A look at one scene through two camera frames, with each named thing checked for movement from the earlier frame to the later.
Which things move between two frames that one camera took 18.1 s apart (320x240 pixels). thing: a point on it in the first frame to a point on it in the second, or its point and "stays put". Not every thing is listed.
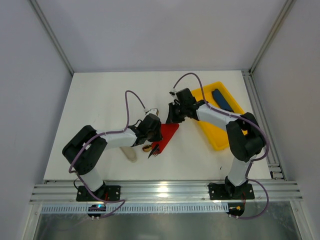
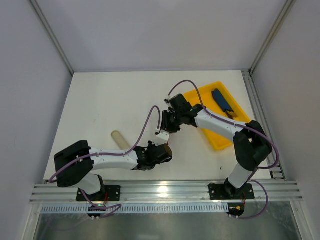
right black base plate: x=222 y=191 stays put
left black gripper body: x=155 y=135 to x=163 y=153
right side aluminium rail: x=273 y=155 stays put
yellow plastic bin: x=217 y=133 stays put
